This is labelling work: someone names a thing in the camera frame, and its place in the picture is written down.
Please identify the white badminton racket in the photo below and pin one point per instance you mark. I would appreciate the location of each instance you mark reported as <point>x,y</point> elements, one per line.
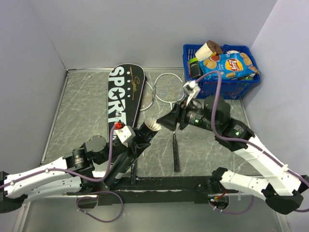
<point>169,89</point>
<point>147,97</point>

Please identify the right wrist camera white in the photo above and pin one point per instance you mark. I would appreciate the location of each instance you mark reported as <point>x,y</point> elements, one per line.
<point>192,89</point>

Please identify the cream brown snack package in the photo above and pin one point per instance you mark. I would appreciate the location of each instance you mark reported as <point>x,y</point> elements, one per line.
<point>207,50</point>

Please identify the black green box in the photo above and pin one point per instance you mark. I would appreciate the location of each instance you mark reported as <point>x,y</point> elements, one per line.
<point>194,68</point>

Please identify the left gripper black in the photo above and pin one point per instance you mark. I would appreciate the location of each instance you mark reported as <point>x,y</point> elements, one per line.
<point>137,148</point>

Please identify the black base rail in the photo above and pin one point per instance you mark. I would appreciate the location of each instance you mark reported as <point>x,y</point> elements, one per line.
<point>168,189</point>

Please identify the blue chips bag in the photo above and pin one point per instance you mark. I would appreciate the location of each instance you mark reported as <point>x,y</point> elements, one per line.
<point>231,66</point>

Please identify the white badminton racket left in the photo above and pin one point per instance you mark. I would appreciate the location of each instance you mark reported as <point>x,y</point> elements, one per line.
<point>147,97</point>

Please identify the black shuttlecock tube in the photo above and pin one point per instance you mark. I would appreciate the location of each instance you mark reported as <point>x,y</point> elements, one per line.
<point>117,171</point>

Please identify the white badminton racket right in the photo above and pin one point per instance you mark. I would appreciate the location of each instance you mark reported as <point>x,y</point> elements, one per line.
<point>169,89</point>

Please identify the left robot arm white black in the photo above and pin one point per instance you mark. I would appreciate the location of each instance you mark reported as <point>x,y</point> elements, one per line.
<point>96,161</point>

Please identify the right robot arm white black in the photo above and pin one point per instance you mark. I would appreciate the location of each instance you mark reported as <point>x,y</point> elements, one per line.
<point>278,186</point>

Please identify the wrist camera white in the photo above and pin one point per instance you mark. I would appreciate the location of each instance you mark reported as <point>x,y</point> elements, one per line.
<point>192,89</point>
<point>125,133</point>

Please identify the black racket bag SPORT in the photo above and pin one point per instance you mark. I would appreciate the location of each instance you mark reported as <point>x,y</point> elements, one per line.
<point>125,89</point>

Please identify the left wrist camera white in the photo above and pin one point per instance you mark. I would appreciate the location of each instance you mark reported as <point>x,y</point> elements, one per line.
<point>125,133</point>

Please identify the blue plastic basket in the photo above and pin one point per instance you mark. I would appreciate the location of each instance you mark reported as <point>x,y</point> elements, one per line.
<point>230,89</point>

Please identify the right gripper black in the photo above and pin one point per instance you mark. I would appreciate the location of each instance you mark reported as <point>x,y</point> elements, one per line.
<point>170,120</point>

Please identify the white shuttlecock front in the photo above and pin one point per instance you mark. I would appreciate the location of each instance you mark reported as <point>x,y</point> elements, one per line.
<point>152,124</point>

